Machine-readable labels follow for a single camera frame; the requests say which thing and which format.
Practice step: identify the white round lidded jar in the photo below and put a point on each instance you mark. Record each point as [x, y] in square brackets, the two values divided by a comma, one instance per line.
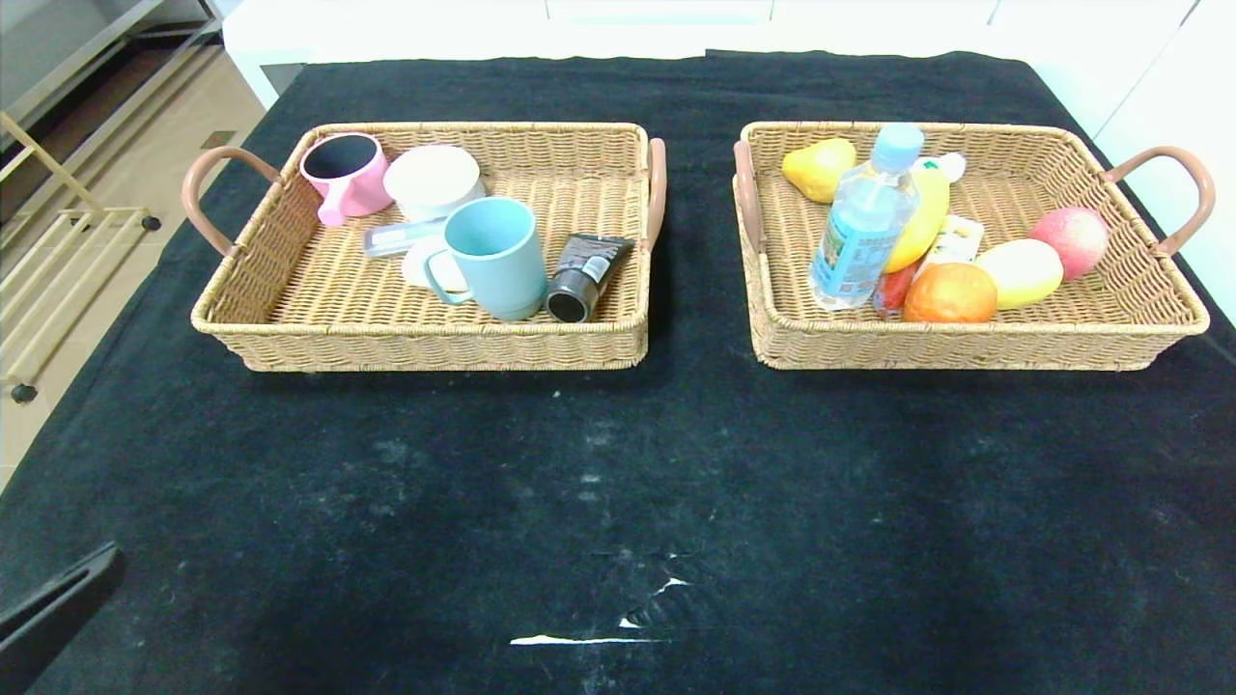
[431, 177]

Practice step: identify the long yellow mango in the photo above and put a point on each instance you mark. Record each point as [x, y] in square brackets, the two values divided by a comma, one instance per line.
[922, 222]

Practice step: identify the clear blue-cap water bottle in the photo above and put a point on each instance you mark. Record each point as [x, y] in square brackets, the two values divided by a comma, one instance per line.
[864, 222]

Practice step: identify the white soap bar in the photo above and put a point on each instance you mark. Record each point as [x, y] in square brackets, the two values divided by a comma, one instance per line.
[415, 266]

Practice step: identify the red peach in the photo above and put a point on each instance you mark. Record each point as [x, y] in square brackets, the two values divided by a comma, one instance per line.
[1072, 238]

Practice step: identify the yellow juice box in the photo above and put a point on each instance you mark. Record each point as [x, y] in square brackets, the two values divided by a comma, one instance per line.
[956, 246]

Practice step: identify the black facial cleanser tube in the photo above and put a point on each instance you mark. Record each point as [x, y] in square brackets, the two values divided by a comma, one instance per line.
[584, 276]

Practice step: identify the orange sausage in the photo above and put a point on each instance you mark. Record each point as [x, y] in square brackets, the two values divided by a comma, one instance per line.
[893, 288]

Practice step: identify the orange fruit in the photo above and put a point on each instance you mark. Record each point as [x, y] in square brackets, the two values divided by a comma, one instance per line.
[951, 293]

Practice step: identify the white green-label yogurt bottle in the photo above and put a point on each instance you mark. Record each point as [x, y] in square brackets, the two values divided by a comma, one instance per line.
[951, 164]

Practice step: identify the grey toothpaste tube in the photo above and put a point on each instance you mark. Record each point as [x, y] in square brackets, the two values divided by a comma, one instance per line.
[396, 237]

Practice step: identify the gray shelf unit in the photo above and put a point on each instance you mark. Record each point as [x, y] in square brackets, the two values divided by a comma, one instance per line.
[58, 39]

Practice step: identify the black tablecloth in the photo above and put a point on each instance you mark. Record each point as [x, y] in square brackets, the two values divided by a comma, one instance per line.
[772, 502]

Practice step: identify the gold metal rack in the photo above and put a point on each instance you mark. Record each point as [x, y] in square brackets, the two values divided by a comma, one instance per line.
[58, 280]

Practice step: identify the yellow lemon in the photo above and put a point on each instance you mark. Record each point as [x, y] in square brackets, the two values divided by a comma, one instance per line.
[1024, 274]

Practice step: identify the wicker basket holding food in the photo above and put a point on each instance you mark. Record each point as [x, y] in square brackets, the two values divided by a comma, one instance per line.
[792, 328]

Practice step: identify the wicker basket holding toiletries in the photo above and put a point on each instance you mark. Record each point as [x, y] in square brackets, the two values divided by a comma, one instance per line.
[579, 333]

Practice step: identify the yellow pear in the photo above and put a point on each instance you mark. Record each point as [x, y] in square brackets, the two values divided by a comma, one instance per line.
[821, 170]

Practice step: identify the teal mug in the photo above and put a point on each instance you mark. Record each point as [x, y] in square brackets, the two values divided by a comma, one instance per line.
[497, 261]

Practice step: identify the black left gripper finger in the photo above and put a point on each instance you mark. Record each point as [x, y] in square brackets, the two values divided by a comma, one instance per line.
[48, 618]

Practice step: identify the pink cup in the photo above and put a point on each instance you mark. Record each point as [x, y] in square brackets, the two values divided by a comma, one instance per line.
[355, 188]

